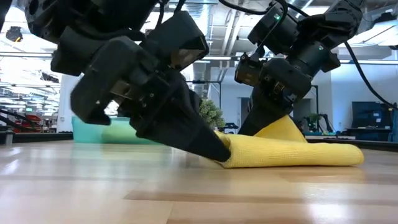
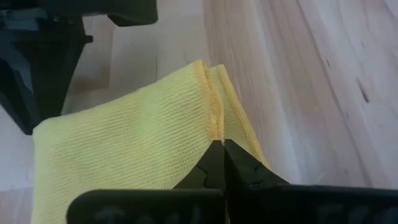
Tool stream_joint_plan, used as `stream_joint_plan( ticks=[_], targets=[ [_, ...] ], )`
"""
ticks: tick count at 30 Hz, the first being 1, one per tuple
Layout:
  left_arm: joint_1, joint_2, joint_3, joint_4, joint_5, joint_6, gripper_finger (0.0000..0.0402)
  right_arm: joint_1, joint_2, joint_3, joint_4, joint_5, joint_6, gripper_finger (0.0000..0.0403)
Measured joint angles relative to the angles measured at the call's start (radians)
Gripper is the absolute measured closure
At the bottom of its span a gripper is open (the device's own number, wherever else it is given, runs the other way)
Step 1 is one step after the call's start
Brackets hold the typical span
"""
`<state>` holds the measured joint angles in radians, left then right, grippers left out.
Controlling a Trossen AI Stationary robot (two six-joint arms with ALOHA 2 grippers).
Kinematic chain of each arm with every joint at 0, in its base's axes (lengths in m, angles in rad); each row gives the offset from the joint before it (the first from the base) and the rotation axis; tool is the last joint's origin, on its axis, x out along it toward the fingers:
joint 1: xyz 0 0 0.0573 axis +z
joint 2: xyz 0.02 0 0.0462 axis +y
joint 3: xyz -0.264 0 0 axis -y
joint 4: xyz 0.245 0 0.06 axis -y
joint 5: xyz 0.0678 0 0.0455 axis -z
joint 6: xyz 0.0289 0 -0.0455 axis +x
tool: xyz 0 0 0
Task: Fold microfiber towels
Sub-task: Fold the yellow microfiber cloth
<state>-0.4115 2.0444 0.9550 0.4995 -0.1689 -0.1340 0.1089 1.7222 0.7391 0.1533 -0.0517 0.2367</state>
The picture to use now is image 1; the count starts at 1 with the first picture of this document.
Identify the white building pillar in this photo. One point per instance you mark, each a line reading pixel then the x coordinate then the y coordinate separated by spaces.
pixel 63 109

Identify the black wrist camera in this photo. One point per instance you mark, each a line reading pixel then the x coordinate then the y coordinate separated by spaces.
pixel 248 70
pixel 177 40

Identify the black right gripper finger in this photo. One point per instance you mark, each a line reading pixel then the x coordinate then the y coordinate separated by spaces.
pixel 267 118

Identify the teal translucent plastic bin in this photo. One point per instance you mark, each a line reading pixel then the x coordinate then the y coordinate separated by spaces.
pixel 84 133

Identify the bright ceiling light panel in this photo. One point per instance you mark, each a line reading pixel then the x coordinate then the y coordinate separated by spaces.
pixel 376 34

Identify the black background robot arms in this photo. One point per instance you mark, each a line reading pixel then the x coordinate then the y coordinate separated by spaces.
pixel 317 121

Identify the lime green microfiber towel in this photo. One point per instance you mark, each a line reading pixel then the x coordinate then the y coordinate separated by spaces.
pixel 121 133

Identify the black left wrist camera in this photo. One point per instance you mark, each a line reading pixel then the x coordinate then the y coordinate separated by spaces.
pixel 177 40

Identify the dark background workstation cabinet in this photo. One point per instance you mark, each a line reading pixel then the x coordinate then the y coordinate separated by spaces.
pixel 371 118

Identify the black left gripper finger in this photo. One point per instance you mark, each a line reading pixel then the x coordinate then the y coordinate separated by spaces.
pixel 174 124
pixel 197 98

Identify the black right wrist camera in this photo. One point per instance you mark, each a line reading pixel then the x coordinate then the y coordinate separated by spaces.
pixel 248 70

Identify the yellow microfiber towel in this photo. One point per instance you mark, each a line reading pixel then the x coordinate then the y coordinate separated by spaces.
pixel 295 152

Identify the black aluminium table frame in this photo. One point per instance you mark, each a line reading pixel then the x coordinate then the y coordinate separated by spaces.
pixel 37 137

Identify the artificial plant in patterned pot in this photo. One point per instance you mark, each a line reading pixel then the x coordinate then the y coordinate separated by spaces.
pixel 211 115

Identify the long ceiling light strip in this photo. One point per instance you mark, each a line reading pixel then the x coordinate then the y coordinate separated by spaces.
pixel 25 55

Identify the red tool cabinet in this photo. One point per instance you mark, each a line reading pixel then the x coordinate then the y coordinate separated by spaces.
pixel 31 123

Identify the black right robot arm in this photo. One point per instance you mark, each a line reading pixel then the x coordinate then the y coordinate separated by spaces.
pixel 323 31

